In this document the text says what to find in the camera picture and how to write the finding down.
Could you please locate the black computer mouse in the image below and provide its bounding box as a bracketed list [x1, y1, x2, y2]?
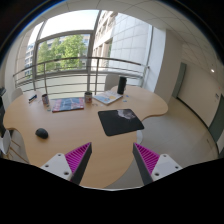
[35, 128, 48, 139]

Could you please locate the black mouse pad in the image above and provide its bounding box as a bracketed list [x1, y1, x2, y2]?
[98, 109, 144, 136]

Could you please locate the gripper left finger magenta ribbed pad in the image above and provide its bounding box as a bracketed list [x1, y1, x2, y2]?
[41, 143, 92, 185]

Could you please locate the dark stapler on table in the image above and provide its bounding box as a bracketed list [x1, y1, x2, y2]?
[28, 94, 37, 103]

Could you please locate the white chair far side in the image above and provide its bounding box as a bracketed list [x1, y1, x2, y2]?
[104, 74, 119, 91]

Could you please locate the patterned mug centre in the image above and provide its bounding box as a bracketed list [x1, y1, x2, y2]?
[84, 91, 92, 103]

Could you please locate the grey door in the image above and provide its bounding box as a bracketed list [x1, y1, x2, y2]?
[172, 62, 187, 98]

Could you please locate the colourful book on table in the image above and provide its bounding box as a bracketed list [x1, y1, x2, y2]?
[52, 97, 84, 112]

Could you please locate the metal balcony railing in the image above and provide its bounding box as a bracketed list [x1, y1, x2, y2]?
[13, 56, 149, 98]

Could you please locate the black cylindrical speaker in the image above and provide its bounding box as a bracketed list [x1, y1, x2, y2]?
[117, 77, 127, 95]

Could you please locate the white chair back left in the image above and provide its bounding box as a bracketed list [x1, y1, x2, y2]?
[11, 88, 23, 101]

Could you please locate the white chair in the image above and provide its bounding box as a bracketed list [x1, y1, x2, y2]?
[0, 130, 20, 159]
[104, 74, 119, 91]
[11, 88, 23, 101]

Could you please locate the light blue magazine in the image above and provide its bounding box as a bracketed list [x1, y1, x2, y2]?
[94, 90, 121, 105]

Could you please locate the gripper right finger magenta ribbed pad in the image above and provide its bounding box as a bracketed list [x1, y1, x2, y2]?
[133, 143, 182, 185]

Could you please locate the white chair left side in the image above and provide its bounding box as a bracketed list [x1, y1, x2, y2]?
[0, 130, 20, 159]

